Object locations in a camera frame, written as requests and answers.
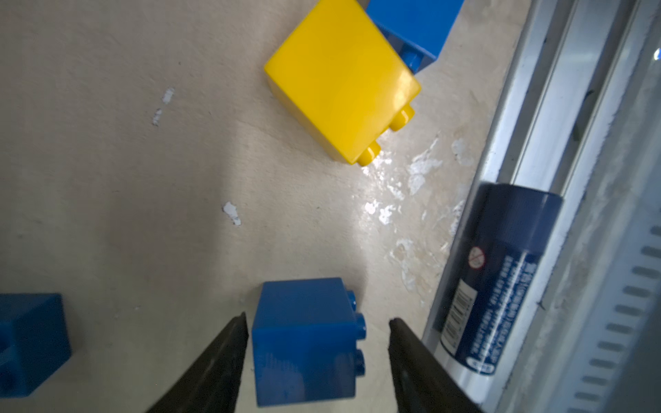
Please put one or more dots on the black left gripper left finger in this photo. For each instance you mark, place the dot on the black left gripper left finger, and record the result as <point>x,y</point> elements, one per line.
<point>212,382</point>

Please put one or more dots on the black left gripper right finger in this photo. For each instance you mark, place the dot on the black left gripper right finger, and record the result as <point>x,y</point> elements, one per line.
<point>420,382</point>

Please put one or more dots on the blue lego brick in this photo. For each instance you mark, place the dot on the blue lego brick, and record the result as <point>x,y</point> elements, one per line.
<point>34,341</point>
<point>304,342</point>
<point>416,29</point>

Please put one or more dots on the yellow lego brick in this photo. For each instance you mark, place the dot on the yellow lego brick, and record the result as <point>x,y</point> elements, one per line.
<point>341,79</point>

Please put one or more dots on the blue glue stick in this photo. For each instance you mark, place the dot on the blue glue stick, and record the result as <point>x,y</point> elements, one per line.
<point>510,240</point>

